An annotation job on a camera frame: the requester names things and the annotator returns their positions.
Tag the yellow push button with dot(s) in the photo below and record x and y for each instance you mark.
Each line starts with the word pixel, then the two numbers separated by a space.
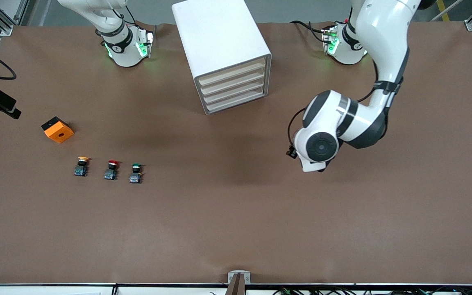
pixel 81 170

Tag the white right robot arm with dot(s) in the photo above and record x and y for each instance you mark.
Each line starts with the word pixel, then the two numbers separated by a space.
pixel 123 51

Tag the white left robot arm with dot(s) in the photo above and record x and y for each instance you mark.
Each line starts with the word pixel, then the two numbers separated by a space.
pixel 383 37

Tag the orange button box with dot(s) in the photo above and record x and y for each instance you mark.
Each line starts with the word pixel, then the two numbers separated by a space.
pixel 60 133

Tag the red push button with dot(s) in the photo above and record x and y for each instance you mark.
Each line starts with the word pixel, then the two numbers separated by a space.
pixel 110 175

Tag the green push button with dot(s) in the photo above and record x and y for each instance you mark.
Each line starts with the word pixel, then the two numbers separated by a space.
pixel 135 178

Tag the brown table cover sheet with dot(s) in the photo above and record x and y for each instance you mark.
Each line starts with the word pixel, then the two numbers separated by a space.
pixel 236 213

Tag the silver camera mount bracket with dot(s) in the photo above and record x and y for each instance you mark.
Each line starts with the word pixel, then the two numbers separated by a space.
pixel 239 282

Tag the white table edge rail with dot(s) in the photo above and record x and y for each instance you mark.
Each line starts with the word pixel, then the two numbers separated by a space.
pixel 55 290

